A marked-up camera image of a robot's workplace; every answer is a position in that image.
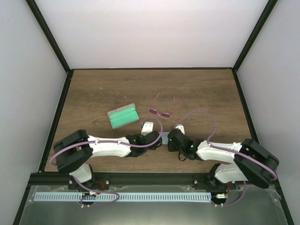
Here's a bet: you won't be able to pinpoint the light blue cleaning cloth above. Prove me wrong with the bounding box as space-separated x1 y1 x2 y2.
161 132 169 145

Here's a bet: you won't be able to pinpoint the pink sunglasses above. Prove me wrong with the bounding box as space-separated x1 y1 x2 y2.
147 93 176 120

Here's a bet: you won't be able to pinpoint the grey glasses case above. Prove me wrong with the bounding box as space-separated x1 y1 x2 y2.
107 103 139 129

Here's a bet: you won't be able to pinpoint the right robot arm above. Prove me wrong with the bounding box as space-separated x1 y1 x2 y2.
167 128 279 189

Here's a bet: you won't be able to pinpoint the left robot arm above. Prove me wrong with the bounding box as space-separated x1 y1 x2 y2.
49 130 162 189

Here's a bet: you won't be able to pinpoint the clear plastic sheet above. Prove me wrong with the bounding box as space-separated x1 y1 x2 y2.
20 185 287 225

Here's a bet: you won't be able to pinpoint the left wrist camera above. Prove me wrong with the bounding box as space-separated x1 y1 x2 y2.
141 122 154 136

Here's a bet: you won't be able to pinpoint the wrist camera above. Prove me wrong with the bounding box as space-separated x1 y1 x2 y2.
174 124 185 134
141 122 154 136

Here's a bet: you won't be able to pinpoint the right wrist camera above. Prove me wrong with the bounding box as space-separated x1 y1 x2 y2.
174 124 185 134

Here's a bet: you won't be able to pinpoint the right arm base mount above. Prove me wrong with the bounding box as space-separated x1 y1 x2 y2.
193 173 235 191

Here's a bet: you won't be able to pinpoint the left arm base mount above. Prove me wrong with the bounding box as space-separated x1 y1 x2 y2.
68 172 110 191

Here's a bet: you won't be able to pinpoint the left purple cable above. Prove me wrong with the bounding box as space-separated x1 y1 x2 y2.
50 116 164 190

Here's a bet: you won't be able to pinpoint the black aluminium frame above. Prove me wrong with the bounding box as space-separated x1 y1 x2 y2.
11 0 296 225

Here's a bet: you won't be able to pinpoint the light blue slotted cable duct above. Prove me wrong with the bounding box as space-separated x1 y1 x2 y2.
33 192 211 203

